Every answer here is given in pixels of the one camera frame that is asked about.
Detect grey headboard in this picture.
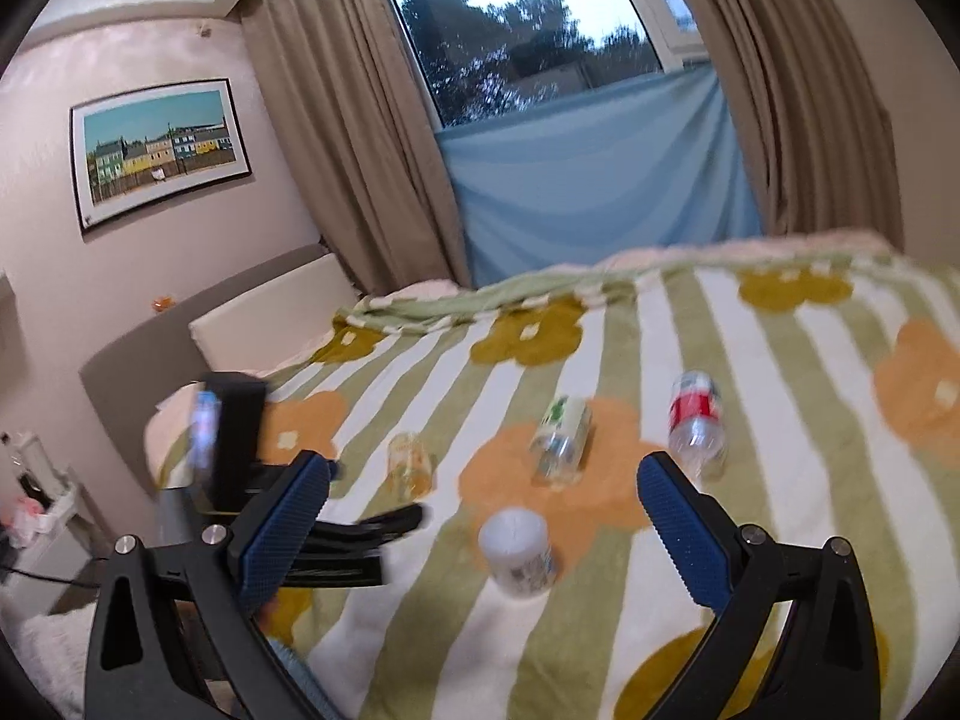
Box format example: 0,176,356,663
79,242,361,520

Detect beige headboard cushion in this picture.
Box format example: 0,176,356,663
187,253,362,374

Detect green label plastic bottle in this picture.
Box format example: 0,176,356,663
529,395,593,487

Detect black cable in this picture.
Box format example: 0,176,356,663
0,566,102,590

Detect window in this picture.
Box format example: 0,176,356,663
373,0,710,130

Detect framed houses picture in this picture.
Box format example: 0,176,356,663
69,79,253,236

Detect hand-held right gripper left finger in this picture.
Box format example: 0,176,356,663
85,450,335,720

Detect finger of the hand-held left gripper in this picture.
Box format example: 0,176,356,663
281,540,386,590
315,505,426,542

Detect striped flower blanket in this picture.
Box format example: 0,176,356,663
146,229,960,720

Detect white bedside table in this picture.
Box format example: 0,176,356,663
0,465,115,620

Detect white fluffy cloth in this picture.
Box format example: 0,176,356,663
11,611,102,717

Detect red label plastic bottle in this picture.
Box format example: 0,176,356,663
667,370,728,481

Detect white bedside appliance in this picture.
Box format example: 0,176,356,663
11,431,57,492

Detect beige curtain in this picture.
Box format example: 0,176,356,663
238,0,473,295
660,0,906,254

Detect light blue cloth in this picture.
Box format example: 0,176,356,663
435,64,767,287

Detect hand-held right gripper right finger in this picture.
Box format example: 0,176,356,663
611,452,882,720

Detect white plastic jar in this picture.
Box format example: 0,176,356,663
478,508,560,599

